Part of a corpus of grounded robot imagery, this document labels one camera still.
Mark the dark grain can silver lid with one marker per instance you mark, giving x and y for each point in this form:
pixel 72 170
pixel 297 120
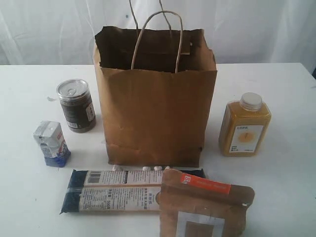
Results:
pixel 77 105

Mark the brown paper bag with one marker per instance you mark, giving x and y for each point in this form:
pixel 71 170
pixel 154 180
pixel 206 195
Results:
pixel 155 90

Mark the yellow millet bottle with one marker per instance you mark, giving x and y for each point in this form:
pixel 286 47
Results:
pixel 244 126

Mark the brown kraft stand-up pouch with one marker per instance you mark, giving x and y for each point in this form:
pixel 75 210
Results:
pixel 191 206

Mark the white blue milk carton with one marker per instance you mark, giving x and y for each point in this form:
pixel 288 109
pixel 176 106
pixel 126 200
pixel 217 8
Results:
pixel 50 138

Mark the white backdrop curtain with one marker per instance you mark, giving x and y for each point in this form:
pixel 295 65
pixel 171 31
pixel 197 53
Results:
pixel 238 31

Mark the black rice vacuum pack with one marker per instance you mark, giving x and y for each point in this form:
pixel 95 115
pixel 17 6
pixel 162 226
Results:
pixel 107 191

